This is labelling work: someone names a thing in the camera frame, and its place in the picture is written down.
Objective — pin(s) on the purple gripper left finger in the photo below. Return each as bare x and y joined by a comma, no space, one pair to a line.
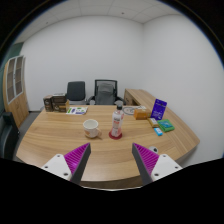
70,166

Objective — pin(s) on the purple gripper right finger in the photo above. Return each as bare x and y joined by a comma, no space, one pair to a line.
151,165

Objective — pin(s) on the clear water bottle pink label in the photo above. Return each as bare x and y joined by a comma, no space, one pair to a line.
117,120

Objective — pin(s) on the small blue box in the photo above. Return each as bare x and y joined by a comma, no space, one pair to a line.
158,131

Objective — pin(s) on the white ceramic mug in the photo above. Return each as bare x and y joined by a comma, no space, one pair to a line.
91,128

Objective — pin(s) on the red round coaster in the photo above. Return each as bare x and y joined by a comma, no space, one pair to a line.
115,138

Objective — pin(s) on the small yellow box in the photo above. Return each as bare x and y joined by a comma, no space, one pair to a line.
153,122

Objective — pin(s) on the green box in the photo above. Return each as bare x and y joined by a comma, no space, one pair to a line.
165,125

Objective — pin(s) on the wooden office desk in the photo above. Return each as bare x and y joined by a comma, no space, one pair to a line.
111,164

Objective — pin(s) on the orange tissue box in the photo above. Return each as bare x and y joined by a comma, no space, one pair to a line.
141,114

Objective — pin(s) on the green white leaflet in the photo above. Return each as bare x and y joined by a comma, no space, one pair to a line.
77,110

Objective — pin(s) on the round patterned plate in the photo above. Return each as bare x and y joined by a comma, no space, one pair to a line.
129,110

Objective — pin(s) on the purple standing card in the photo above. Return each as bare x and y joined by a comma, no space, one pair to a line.
158,109

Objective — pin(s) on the dark brown box right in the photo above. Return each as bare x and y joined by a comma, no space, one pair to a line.
60,102

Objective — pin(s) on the dark brown box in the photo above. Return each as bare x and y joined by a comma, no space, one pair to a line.
48,103
60,102

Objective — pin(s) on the dark brown box left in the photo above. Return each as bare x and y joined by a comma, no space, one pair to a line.
48,103

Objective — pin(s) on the dark grey office chair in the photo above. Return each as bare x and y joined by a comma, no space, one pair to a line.
76,93

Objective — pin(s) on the black chair at left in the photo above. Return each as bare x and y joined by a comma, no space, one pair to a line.
9,135

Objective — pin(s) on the grey mesh office chair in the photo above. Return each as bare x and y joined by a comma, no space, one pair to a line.
105,93

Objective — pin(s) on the wooden glass door cabinet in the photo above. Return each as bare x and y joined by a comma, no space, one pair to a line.
14,94

